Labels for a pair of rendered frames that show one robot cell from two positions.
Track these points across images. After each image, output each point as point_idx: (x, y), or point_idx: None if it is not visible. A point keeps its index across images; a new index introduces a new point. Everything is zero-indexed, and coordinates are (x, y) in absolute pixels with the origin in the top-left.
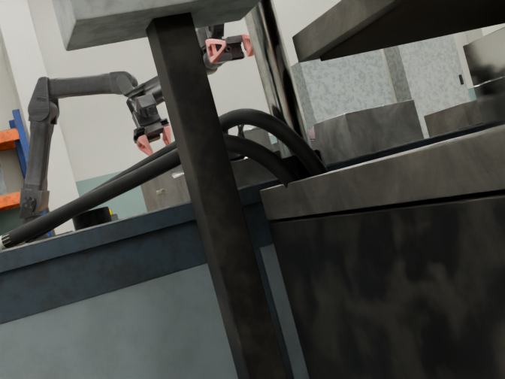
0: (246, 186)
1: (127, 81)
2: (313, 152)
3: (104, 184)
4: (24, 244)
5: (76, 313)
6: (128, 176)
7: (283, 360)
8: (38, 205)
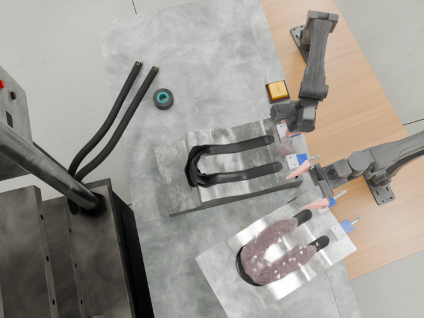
0: (127, 180)
1: (299, 91)
2: (69, 207)
3: (129, 106)
4: (107, 79)
5: None
6: (105, 120)
7: None
8: (301, 41)
